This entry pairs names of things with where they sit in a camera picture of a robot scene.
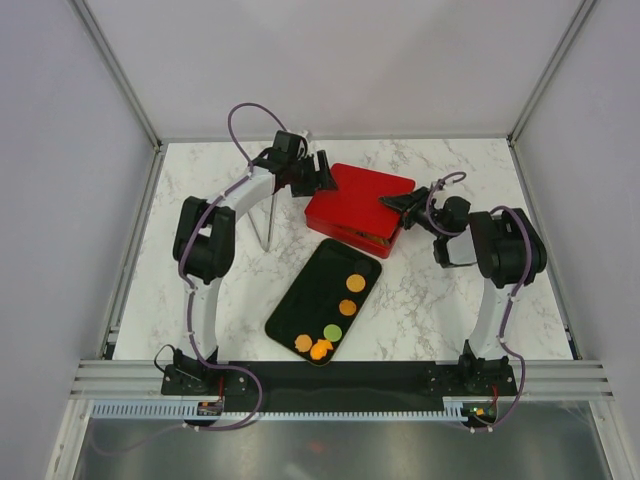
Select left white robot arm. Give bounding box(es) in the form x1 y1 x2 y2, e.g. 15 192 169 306
161 130 338 395

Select orange flower cookie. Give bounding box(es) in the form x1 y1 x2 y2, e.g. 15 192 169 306
294 334 313 353

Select metal tweezers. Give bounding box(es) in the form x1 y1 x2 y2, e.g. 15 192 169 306
248 195 277 252

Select red box lid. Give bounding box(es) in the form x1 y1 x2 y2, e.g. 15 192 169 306
305 163 416 236

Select orange chocolate chip cookie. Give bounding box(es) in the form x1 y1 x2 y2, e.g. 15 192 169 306
339 299 357 317

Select black green cookie tray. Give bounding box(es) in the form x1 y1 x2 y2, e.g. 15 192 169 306
265 238 382 367

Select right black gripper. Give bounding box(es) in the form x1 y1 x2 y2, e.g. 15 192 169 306
377 186 446 239

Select red cookie box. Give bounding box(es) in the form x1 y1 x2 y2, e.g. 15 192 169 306
306 219 401 259

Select right aluminium frame post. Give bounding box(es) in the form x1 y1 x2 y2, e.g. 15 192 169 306
506 0 600 148

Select left aluminium frame post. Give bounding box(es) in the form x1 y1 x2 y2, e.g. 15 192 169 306
68 0 166 151

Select orange dotted biscuit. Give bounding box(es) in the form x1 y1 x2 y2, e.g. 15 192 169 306
345 274 366 293

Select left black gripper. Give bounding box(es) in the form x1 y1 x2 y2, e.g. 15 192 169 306
288 152 337 200

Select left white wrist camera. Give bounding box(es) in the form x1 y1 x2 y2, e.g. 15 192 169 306
293 129 313 152

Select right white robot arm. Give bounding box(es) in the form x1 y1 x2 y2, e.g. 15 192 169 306
379 187 547 395

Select green sandwich cookie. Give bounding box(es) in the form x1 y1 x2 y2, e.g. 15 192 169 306
323 324 343 343

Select aluminium frame post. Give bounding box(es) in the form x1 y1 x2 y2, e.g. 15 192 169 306
506 0 600 148
68 0 166 151

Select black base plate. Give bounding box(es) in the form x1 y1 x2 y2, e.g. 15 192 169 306
166 361 517 412

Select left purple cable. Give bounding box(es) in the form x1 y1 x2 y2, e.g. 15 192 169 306
89 102 286 456

